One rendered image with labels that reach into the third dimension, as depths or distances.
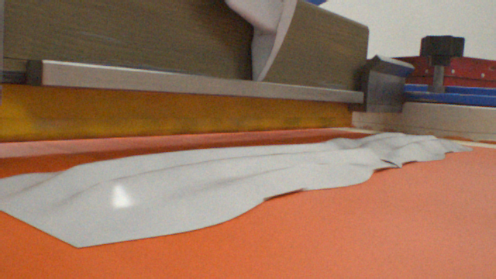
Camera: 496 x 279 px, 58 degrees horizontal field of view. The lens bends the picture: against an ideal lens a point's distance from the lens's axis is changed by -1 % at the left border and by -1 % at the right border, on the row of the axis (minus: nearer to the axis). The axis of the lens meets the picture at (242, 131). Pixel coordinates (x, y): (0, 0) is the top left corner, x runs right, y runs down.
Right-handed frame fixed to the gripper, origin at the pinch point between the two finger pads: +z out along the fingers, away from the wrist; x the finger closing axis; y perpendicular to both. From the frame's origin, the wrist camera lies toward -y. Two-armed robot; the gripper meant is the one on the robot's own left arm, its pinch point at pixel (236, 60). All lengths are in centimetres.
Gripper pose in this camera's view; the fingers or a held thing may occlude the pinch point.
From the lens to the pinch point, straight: 30.4
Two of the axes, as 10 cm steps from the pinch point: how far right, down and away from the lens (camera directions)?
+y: -6.2, 0.4, -7.9
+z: -0.6, 9.9, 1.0
